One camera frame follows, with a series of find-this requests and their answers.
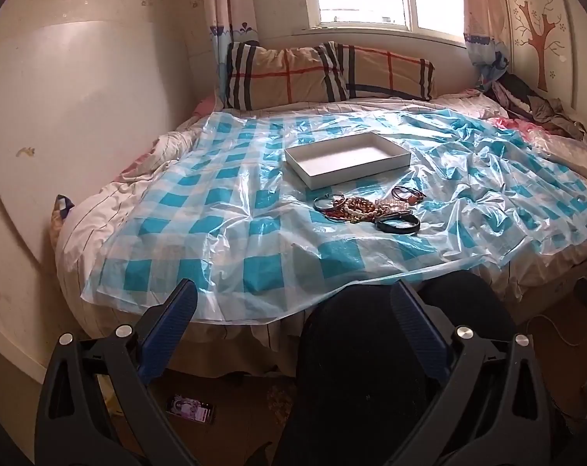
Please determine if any pile of bracelets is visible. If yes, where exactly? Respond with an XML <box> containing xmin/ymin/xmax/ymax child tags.
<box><xmin>313</xmin><ymin>184</ymin><xmax>427</xmax><ymax>236</ymax></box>

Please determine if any amber bead bracelet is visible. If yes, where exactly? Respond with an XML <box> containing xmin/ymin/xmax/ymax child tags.
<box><xmin>342</xmin><ymin>196</ymin><xmax>386</xmax><ymax>221</ymax></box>

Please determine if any white cable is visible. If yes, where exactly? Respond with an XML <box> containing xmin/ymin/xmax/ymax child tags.
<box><xmin>525</xmin><ymin>315</ymin><xmax>575</xmax><ymax>346</ymax></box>

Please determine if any small card on floor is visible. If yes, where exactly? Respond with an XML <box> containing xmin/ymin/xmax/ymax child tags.
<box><xmin>166</xmin><ymin>393</ymin><xmax>217</xmax><ymax>424</ymax></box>

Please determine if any brown tree wall sticker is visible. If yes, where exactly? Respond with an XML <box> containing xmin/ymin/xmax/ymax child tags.
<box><xmin>512</xmin><ymin>0</ymin><xmax>566</xmax><ymax>94</ymax></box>

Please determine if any pile of dark clothes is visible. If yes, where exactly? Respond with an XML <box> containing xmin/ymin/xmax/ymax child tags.
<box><xmin>483</xmin><ymin>72</ymin><xmax>587</xmax><ymax>156</ymax></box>

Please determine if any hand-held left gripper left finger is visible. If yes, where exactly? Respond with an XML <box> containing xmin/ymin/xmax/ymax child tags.
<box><xmin>34</xmin><ymin>279</ymin><xmax>200</xmax><ymax>466</ymax></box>

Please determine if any blue checked plastic sheet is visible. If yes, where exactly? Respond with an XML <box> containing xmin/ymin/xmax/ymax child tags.
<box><xmin>80</xmin><ymin>107</ymin><xmax>587</xmax><ymax>326</ymax></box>

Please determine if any white shallow cardboard box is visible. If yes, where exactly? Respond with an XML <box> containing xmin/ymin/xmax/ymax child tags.
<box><xmin>284</xmin><ymin>131</ymin><xmax>412</xmax><ymax>190</ymax></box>

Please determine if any pink floral cloth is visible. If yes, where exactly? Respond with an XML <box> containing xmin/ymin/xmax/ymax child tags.
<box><xmin>486</xmin><ymin>115</ymin><xmax>544</xmax><ymax>143</ymax></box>

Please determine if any patterned cushion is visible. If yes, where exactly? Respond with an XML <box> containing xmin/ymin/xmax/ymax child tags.
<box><xmin>50</xmin><ymin>194</ymin><xmax>76</xmax><ymax>236</ymax></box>

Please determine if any plaid pillow with dark corner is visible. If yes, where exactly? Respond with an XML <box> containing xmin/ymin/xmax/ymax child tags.
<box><xmin>336</xmin><ymin>43</ymin><xmax>436</xmax><ymax>103</ymax></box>

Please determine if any plaid pillow with beige centre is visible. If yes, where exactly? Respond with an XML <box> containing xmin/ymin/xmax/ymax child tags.
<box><xmin>226</xmin><ymin>41</ymin><xmax>351</xmax><ymax>110</ymax></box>

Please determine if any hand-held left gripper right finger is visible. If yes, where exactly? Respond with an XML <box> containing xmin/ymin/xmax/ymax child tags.
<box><xmin>386</xmin><ymin>279</ymin><xmax>554</xmax><ymax>466</ymax></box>

